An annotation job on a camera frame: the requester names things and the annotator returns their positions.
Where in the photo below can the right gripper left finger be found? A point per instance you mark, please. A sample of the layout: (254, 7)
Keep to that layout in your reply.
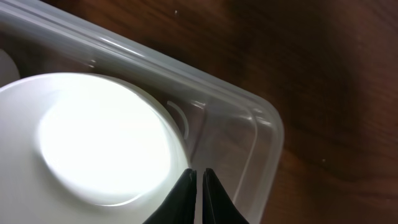
(179, 205)

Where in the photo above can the clear plastic container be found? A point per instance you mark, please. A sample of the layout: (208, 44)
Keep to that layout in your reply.
(230, 130)

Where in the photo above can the white plastic bowl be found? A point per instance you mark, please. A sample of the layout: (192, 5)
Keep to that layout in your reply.
(80, 148)

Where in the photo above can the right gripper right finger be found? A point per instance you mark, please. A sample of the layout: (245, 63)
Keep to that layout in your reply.
(217, 207)

